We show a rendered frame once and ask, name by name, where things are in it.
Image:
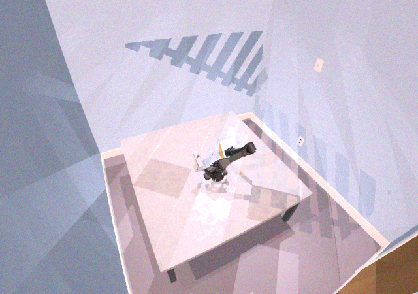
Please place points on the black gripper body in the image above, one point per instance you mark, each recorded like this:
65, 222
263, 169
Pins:
211, 176

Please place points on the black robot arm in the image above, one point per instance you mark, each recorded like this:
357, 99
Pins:
235, 154

